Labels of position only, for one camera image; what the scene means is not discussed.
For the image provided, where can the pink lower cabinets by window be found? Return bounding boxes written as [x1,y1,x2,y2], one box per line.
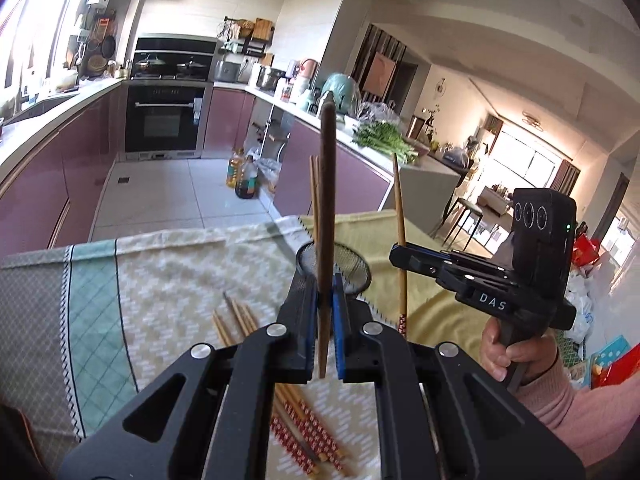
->
[0,80,124,257]

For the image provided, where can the person's right forearm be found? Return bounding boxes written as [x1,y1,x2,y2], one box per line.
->
[515,355,640,468]

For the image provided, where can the bunch of wooden chopsticks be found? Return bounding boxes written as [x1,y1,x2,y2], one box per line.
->
[212,296,347,476]

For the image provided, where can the wooden chopstick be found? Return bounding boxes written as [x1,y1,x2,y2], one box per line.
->
[314,155,322,261]
[392,151,409,337]
[308,156,317,248]

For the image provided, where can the clear plastic bag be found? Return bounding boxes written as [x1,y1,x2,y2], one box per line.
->
[357,102,401,126]

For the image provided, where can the person's right hand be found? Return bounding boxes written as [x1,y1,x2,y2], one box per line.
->
[480,317,559,387]

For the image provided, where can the wall rack with kitchenware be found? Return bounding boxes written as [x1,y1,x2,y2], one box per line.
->
[75,10,119,79]

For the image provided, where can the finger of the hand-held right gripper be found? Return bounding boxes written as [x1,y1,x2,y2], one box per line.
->
[389,249,473,295]
[397,242,512,272]

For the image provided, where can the steel stock pot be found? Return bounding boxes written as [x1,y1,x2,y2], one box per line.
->
[256,66,284,92]

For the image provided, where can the yellow oil bottle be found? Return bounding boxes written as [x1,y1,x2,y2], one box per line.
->
[227,149,246,190]

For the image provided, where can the colourful box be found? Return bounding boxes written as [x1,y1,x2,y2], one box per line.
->
[580,335,640,392]

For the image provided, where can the white plastic bag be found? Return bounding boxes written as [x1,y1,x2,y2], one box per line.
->
[565,270,597,342]

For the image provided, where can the bunch of green vegetables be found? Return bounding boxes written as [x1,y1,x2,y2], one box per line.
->
[352,122,419,164]

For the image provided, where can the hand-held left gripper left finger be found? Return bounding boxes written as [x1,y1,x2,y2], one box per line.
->
[60,276,322,480]

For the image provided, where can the yellow towel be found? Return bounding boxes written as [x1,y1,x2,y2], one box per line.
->
[300,210,501,361]

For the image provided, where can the patterned beige green towel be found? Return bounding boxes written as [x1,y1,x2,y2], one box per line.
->
[0,220,401,480]

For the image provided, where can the black range hood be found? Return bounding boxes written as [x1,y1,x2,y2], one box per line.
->
[133,35,217,57]

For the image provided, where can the black mesh holder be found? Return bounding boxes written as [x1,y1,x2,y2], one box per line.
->
[296,241,372,299]

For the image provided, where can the kitchen window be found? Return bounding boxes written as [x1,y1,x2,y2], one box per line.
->
[0,0,87,107]

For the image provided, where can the pink lower cabinets with vegetables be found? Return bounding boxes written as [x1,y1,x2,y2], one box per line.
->
[202,87,394,217]

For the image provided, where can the red bag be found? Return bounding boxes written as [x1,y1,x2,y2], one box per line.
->
[572,235,602,272]

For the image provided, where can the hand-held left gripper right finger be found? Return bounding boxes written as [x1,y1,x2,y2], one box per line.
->
[331,274,586,480]

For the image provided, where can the black countertop shelf rack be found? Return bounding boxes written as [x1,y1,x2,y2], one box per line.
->
[220,17,276,59]

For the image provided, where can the bar stool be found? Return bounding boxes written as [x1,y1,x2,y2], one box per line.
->
[432,197,484,252]

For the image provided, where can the dark sauce bottle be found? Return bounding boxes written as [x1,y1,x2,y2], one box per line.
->
[235,155,260,200]

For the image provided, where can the grey countertop appliance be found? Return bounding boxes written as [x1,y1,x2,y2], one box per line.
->
[215,57,246,84]

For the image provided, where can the black built-in oven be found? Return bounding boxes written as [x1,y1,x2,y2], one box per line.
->
[122,82,207,153]

